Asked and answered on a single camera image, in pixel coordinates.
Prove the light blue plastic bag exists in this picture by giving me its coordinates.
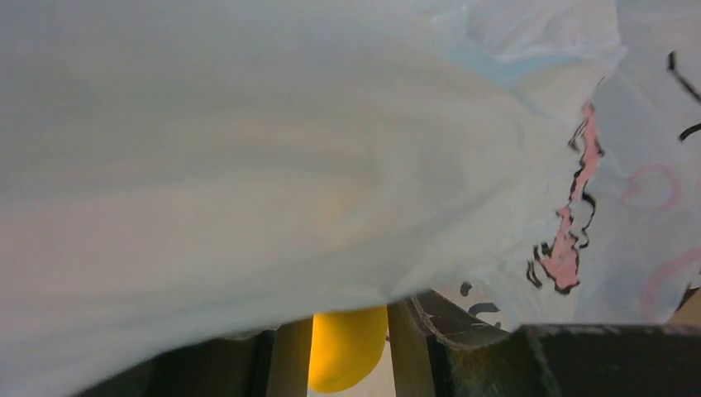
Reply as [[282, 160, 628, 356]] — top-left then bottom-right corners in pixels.
[[1, 1, 700, 396]]

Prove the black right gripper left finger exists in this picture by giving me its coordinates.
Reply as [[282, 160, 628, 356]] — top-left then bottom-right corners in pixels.
[[82, 318, 312, 397]]

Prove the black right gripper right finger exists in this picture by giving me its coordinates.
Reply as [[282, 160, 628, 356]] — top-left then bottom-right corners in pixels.
[[388, 291, 700, 396]]

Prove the yellow fake squash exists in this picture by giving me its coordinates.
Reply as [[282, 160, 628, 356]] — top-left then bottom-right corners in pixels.
[[308, 306, 389, 394]]

